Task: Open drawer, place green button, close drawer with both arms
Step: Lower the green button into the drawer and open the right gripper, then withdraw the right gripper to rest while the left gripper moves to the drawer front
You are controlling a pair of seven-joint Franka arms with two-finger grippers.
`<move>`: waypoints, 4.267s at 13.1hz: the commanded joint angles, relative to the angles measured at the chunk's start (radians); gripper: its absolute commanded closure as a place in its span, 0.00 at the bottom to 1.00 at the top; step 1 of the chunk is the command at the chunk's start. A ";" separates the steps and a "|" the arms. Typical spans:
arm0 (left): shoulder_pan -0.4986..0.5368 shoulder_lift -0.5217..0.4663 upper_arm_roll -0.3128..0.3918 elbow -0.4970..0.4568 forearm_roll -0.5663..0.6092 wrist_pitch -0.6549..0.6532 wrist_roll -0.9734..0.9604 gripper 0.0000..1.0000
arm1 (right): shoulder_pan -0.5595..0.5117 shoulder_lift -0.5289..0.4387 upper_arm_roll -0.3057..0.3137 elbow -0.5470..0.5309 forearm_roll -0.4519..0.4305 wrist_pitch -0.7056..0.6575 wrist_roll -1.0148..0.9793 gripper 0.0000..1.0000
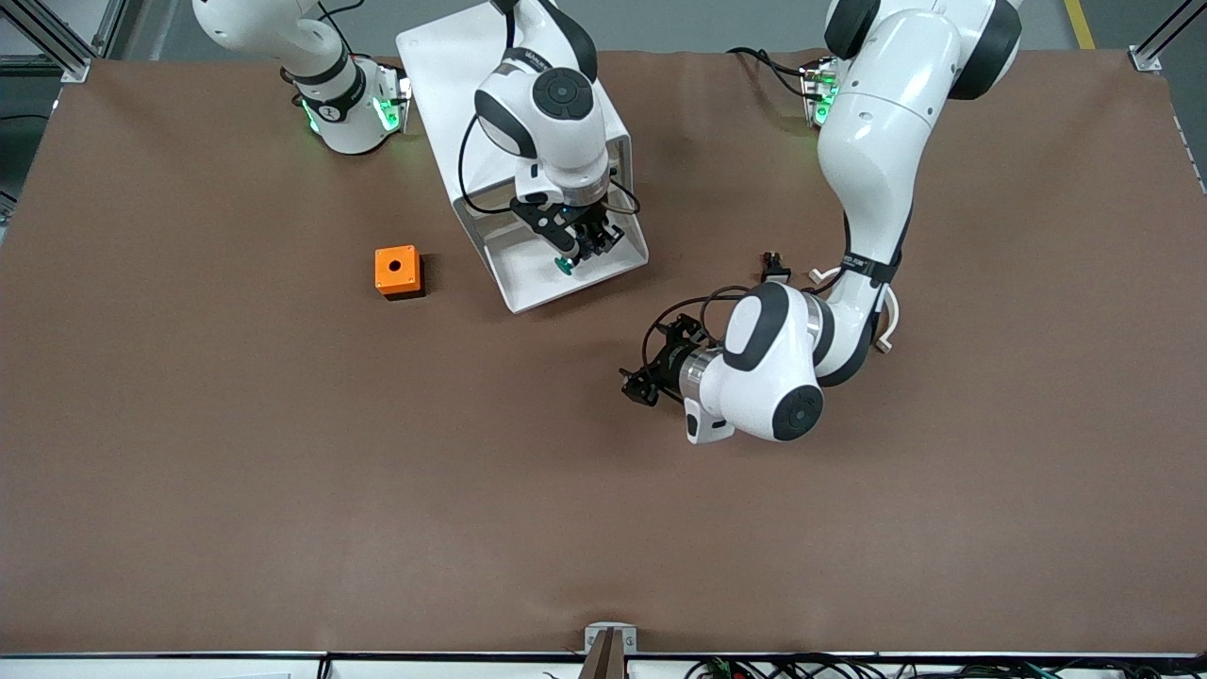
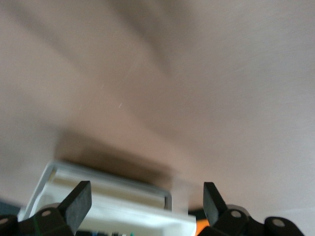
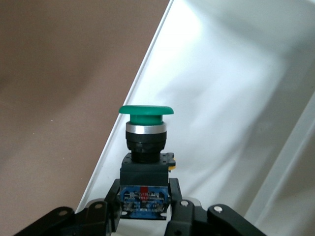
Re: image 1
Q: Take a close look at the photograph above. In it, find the white plastic drawer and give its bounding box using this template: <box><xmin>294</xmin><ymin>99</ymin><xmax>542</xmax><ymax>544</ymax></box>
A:
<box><xmin>476</xmin><ymin>209</ymin><xmax>651</xmax><ymax>315</ymax></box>

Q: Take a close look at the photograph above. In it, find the white drawer cabinet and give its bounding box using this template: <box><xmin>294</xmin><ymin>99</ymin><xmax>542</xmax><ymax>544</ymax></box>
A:
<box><xmin>396</xmin><ymin>0</ymin><xmax>635</xmax><ymax>284</ymax></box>

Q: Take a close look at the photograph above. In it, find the orange button box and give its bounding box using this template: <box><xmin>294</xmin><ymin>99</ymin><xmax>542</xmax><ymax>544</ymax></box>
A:
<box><xmin>374</xmin><ymin>245</ymin><xmax>426</xmax><ymax>301</ymax></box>

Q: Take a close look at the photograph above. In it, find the brown table cover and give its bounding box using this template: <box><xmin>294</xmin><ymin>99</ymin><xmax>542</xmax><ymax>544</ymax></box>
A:
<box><xmin>0</xmin><ymin>49</ymin><xmax>1207</xmax><ymax>656</ymax></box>

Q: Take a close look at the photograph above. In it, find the white curved plastic arc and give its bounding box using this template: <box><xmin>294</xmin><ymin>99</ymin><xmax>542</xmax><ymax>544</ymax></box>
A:
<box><xmin>808</xmin><ymin>267</ymin><xmax>901</xmax><ymax>355</ymax></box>

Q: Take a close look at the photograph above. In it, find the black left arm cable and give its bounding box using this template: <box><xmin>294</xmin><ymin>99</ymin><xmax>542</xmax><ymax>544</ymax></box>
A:
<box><xmin>643</xmin><ymin>285</ymin><xmax>751</xmax><ymax>364</ymax></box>

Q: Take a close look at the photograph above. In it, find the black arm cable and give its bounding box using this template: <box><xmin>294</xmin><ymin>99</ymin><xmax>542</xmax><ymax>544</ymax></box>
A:
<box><xmin>458</xmin><ymin>111</ymin><xmax>644</xmax><ymax>218</ymax></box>
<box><xmin>643</xmin><ymin>285</ymin><xmax>751</xmax><ymax>364</ymax></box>

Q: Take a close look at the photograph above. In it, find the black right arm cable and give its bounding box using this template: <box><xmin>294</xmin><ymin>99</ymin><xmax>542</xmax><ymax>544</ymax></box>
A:
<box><xmin>458</xmin><ymin>111</ymin><xmax>644</xmax><ymax>218</ymax></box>

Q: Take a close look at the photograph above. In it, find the black base cable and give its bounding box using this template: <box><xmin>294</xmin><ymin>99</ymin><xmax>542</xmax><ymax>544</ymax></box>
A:
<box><xmin>726</xmin><ymin>45</ymin><xmax>814</xmax><ymax>100</ymax></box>

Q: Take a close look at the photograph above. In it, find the grey metal bracket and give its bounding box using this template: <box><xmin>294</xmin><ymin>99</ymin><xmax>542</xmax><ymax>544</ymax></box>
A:
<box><xmin>584</xmin><ymin>622</ymin><xmax>638</xmax><ymax>654</ymax></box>

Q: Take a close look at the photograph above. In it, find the brown upright post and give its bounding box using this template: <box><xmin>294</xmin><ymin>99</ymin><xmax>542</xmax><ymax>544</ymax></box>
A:
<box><xmin>578</xmin><ymin>629</ymin><xmax>627</xmax><ymax>679</ymax></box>

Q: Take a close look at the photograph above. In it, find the black cable bundle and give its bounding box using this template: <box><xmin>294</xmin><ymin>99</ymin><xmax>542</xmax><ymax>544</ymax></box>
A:
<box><xmin>686</xmin><ymin>654</ymin><xmax>1207</xmax><ymax>679</ymax></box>

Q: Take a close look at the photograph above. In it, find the grey aluminium frame profile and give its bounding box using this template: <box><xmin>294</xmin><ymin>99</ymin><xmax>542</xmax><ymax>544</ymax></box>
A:
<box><xmin>91</xmin><ymin>0</ymin><xmax>152</xmax><ymax>59</ymax></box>
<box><xmin>0</xmin><ymin>0</ymin><xmax>91</xmax><ymax>82</ymax></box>
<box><xmin>1130</xmin><ymin>0</ymin><xmax>1207</xmax><ymax>73</ymax></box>

